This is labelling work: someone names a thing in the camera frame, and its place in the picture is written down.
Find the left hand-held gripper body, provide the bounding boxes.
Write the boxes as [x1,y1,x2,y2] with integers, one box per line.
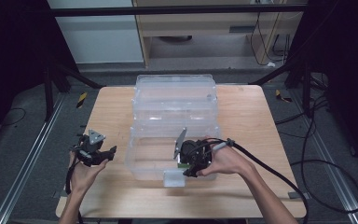
[74,129,106,167]

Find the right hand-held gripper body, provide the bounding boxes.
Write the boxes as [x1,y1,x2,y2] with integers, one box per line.
[172,126,213,171]

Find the clear plastic storage box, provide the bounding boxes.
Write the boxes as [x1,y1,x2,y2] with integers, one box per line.
[124,74,222,189]

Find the person's left hand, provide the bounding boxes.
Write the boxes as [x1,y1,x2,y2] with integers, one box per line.
[69,151,110,194]

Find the person's right hand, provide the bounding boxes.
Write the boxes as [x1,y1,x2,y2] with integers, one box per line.
[197,136,257,178]

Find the grey tape piece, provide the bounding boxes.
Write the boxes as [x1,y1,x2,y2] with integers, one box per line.
[53,189,68,200]
[287,190,310,201]

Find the black metal stand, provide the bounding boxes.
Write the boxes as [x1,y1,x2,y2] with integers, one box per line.
[43,59,103,122]
[248,55,330,118]

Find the white cabinet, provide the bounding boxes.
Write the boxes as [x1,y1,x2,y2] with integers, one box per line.
[48,0,145,64]

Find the wooden desk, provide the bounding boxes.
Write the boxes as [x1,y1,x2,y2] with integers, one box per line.
[132,0,309,68]

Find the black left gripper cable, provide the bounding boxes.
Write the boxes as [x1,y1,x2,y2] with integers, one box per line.
[64,146,85,224]

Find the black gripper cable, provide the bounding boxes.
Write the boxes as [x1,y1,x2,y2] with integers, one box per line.
[64,146,85,224]
[199,137,310,224]

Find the aluminium floor rail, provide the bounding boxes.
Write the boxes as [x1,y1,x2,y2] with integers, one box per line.
[304,120,358,224]
[0,92,66,224]

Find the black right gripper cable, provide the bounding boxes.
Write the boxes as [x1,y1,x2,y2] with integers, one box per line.
[199,137,310,224]

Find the thin black floor cable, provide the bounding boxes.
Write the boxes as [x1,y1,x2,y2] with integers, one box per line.
[0,106,27,129]

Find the black hanging desk cables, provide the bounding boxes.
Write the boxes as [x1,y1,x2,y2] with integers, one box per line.
[250,12,293,67]

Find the black frame bar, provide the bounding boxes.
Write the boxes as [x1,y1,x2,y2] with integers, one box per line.
[50,3,309,17]

